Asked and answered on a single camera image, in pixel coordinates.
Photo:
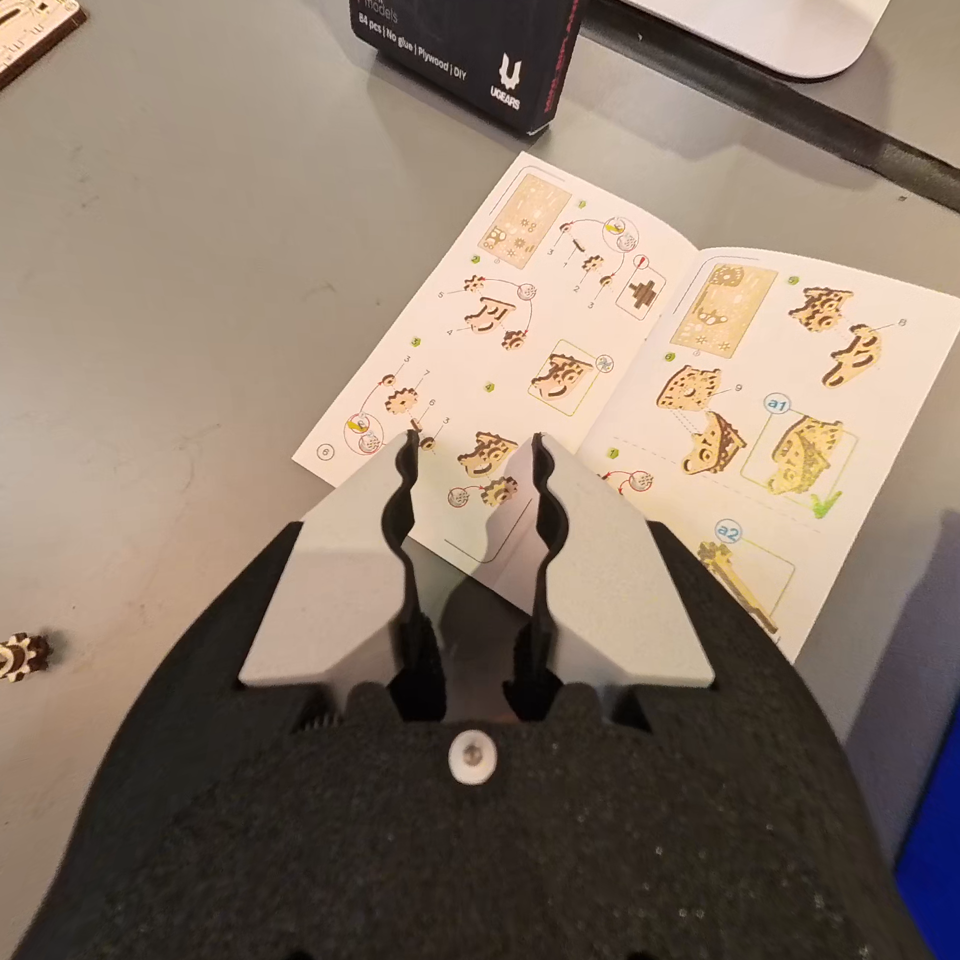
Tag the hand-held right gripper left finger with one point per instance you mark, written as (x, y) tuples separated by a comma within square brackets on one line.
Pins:
[(330, 600)]

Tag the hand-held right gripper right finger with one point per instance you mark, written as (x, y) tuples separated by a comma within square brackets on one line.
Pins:
[(622, 600)]

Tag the wooden gear axle assembly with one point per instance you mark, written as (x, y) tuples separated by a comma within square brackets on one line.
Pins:
[(19, 658)]

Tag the black model kit box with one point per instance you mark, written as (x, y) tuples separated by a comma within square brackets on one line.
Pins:
[(465, 45)]

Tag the wooden parts sheet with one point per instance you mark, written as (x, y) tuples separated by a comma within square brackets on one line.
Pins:
[(37, 30)]

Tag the white instruction booklet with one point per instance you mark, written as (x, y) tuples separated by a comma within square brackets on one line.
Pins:
[(675, 337)]

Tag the blue plastic bin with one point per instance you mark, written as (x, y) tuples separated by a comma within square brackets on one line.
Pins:
[(934, 885)]

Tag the white rounded base plate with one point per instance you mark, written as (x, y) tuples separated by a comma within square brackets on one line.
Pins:
[(787, 37)]

